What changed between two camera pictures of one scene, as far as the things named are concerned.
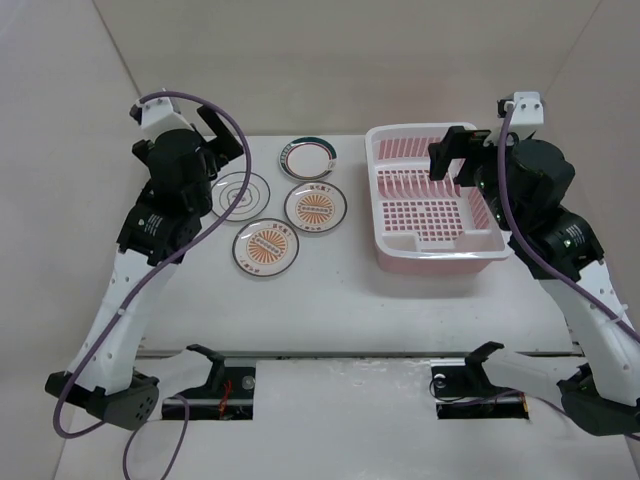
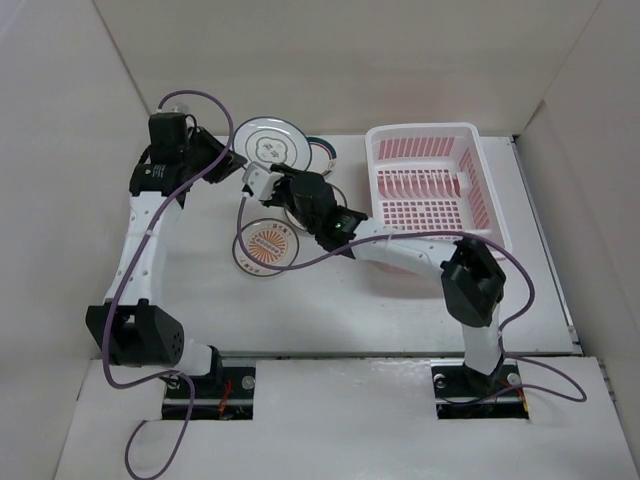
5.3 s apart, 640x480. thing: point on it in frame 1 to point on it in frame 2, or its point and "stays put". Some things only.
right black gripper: [457, 144] to [281, 184]
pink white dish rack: [421, 225] stays put
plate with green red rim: [308, 158] stays put
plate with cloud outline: [252, 201] to [272, 140]
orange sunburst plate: [265, 247] stays put
